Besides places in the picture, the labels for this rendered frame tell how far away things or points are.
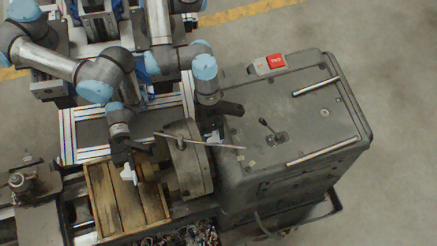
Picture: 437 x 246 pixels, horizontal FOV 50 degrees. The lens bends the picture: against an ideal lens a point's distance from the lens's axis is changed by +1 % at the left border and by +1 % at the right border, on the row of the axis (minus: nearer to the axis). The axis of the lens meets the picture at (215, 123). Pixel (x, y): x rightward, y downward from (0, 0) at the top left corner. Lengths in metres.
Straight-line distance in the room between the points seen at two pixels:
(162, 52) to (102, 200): 0.82
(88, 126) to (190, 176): 1.34
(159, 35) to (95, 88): 0.31
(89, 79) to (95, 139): 1.28
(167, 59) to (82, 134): 1.54
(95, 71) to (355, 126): 0.97
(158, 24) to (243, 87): 0.48
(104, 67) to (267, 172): 0.68
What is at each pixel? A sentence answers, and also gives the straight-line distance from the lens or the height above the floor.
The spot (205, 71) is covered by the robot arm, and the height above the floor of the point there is 1.64.
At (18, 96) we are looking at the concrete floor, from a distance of 3.45.
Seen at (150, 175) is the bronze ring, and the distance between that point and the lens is 1.84.
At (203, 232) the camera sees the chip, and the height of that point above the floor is 0.56.
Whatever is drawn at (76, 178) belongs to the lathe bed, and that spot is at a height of 0.86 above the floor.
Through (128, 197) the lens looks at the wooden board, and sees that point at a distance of 2.06.
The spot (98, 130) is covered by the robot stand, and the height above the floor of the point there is 0.21.
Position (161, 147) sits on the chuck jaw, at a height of 1.15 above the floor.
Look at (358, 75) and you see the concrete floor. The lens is 3.48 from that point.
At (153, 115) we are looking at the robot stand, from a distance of 2.93.
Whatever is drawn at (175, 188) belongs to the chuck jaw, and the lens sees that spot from 1.79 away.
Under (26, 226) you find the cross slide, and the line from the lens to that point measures 2.04.
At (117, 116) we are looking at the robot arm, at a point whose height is 1.12.
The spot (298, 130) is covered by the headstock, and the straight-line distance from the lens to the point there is 1.77.
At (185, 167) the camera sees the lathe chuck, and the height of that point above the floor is 1.21.
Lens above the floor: 2.84
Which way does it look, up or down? 65 degrees down
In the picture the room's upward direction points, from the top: 3 degrees clockwise
